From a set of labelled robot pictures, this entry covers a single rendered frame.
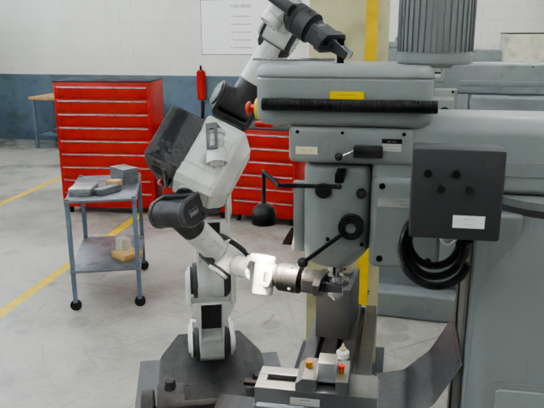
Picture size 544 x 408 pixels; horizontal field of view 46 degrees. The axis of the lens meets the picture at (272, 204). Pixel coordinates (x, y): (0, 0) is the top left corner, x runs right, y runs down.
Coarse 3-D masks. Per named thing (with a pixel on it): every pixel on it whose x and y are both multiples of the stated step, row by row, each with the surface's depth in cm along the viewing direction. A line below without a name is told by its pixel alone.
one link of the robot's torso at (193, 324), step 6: (228, 318) 287; (192, 324) 284; (228, 324) 282; (192, 330) 275; (234, 330) 280; (192, 336) 272; (234, 336) 275; (192, 342) 270; (234, 342) 274; (192, 348) 270; (234, 348) 274; (192, 354) 271
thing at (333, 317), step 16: (352, 272) 233; (352, 288) 224; (320, 304) 224; (336, 304) 222; (352, 304) 226; (320, 320) 225; (336, 320) 223; (352, 320) 229; (320, 336) 227; (336, 336) 225
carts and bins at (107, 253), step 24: (120, 168) 494; (72, 192) 458; (96, 192) 460; (120, 192) 471; (72, 240) 457; (96, 240) 527; (120, 240) 485; (72, 264) 460; (96, 264) 475; (120, 264) 474; (144, 264) 548; (72, 288) 465
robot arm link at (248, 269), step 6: (252, 258) 204; (258, 258) 200; (264, 258) 200; (270, 258) 200; (246, 264) 208; (252, 264) 209; (246, 270) 209; (252, 270) 209; (246, 276) 209; (252, 276) 210
